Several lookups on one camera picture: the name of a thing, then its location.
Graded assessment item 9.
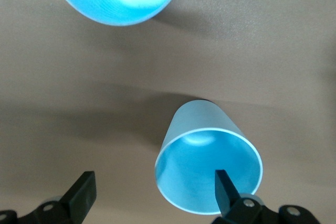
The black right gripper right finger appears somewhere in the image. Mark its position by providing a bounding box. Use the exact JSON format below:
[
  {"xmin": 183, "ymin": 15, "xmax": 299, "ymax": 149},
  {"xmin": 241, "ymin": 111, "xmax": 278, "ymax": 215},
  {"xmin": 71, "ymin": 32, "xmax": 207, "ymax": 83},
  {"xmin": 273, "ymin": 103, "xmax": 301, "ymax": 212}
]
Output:
[{"xmin": 214, "ymin": 169, "xmax": 264, "ymax": 224}]

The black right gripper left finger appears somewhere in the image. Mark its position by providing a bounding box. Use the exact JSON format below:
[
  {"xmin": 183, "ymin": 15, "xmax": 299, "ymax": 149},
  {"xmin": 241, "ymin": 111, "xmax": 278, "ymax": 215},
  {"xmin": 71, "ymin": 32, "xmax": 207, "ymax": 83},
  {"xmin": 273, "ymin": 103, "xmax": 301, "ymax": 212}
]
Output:
[{"xmin": 34, "ymin": 170, "xmax": 97, "ymax": 224}]

